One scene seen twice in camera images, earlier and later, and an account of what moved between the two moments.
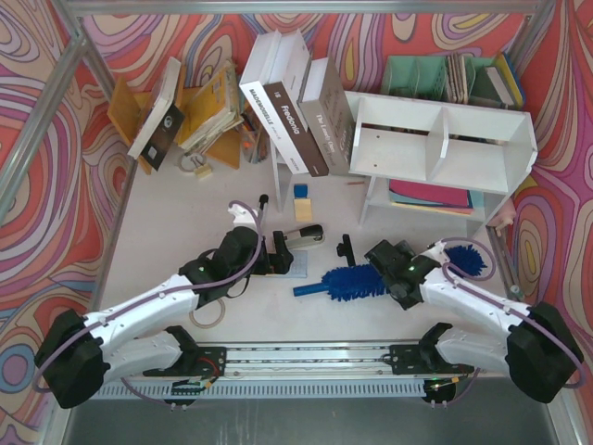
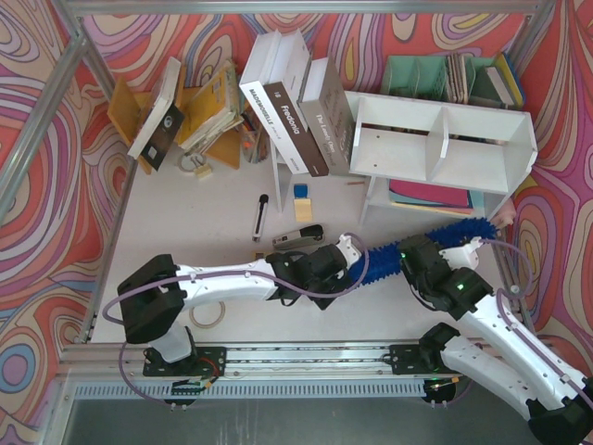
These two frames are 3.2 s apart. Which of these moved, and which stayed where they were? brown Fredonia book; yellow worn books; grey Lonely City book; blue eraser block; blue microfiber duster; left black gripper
Moved: blue microfiber duster; left black gripper
Stayed: brown Fredonia book; yellow worn books; blue eraser block; grey Lonely City book
